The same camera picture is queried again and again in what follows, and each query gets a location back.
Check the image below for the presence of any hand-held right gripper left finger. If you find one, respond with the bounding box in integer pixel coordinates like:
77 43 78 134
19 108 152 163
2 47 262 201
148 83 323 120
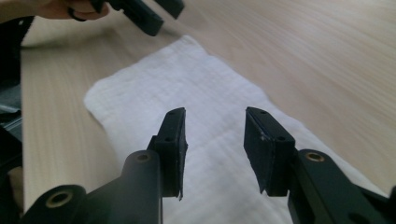
148 106 190 201

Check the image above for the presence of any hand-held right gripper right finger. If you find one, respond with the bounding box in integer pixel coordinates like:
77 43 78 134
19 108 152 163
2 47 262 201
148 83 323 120
243 105 297 198

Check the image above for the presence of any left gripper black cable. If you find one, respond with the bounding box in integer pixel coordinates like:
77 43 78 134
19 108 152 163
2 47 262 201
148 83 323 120
66 7 89 22

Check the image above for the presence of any white towel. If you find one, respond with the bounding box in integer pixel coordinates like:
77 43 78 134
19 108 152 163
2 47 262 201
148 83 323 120
83 35 390 224

